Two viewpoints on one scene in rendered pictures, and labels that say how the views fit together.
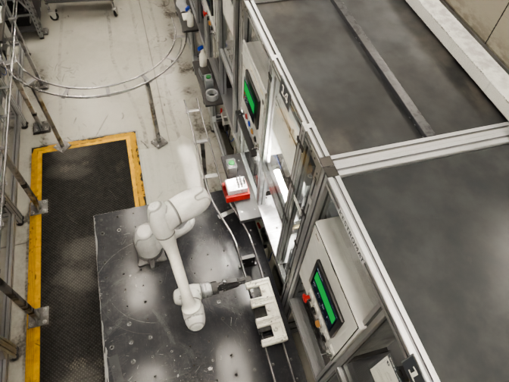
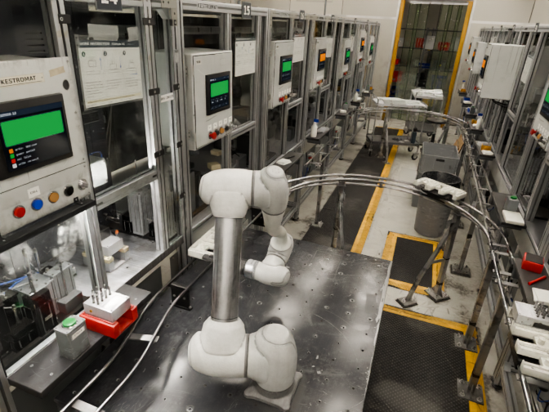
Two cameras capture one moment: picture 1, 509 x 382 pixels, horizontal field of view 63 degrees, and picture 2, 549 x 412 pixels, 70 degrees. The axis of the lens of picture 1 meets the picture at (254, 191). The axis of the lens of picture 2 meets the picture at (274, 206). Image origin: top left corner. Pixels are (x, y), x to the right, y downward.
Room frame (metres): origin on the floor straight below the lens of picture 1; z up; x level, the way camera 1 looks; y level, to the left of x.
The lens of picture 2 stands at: (2.06, 1.30, 1.96)
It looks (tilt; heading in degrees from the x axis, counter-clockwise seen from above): 25 degrees down; 219
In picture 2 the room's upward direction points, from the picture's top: 3 degrees clockwise
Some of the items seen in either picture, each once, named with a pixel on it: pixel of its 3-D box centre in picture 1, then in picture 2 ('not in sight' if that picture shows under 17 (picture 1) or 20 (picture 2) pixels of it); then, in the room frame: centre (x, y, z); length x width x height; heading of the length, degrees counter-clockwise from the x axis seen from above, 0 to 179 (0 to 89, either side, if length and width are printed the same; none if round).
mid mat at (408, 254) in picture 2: not in sight; (412, 260); (-1.21, 0.34, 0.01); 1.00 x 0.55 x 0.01; 19
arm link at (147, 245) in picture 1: (148, 238); (273, 353); (1.19, 0.63, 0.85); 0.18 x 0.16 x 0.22; 130
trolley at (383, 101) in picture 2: not in sight; (395, 126); (-4.24, -1.32, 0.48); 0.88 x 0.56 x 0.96; 127
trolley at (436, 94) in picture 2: not in sight; (423, 114); (-5.58, -1.36, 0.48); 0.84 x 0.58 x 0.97; 27
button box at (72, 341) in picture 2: (232, 168); (70, 335); (1.70, 0.16, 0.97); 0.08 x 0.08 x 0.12; 19
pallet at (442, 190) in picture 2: not in sight; (438, 191); (-0.92, 0.49, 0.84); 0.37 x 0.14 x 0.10; 77
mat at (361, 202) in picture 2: not in sight; (369, 167); (-3.28, -1.20, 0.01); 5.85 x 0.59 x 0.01; 19
